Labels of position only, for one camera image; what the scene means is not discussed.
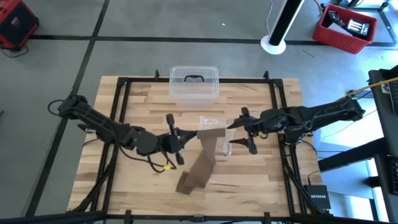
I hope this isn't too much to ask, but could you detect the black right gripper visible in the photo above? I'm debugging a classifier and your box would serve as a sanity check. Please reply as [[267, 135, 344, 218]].
[[226, 106, 269, 156]]

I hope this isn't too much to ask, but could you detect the yellow hanging cable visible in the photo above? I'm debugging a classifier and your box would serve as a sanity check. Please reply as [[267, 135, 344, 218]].
[[346, 77, 398, 98]]

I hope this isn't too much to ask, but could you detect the tan elastic bandage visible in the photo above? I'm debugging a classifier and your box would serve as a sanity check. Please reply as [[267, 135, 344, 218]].
[[175, 127, 227, 196]]

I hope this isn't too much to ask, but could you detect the black Netgear network switch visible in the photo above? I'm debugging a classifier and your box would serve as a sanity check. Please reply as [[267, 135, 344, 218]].
[[303, 184, 333, 211]]

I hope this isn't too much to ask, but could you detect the red plastic crate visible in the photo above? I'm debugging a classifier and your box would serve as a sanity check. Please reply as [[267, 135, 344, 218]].
[[312, 3, 378, 55]]

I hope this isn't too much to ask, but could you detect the clear plastic storage box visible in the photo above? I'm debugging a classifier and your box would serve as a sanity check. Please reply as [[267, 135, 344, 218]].
[[168, 65, 220, 108]]

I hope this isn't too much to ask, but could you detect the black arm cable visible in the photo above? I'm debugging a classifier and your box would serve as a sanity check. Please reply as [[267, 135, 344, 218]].
[[117, 145, 178, 174]]

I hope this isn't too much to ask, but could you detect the silver black device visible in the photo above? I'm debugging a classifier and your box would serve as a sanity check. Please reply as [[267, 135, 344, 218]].
[[346, 18, 371, 39]]

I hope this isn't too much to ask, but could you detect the clear plastic bag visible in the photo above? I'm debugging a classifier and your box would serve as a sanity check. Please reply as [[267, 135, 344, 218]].
[[198, 115, 234, 157]]

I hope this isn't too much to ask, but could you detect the black metal table frame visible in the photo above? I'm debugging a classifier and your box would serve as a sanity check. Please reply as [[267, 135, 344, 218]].
[[66, 68, 335, 224]]

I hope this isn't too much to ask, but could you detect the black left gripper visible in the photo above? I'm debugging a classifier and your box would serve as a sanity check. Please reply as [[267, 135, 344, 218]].
[[157, 113, 198, 166]]

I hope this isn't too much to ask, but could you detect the clear lid with black handle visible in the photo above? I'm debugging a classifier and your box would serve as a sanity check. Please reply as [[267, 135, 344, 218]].
[[168, 65, 220, 101]]

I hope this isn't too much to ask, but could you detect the small black device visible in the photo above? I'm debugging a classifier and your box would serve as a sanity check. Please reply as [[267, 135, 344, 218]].
[[326, 9, 343, 27]]

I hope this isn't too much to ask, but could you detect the red tool case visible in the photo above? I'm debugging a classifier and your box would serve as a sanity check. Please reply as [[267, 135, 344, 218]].
[[0, 0, 40, 51]]

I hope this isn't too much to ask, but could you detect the black white pole stand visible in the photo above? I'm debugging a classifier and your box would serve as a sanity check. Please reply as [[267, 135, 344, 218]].
[[260, 0, 306, 56]]

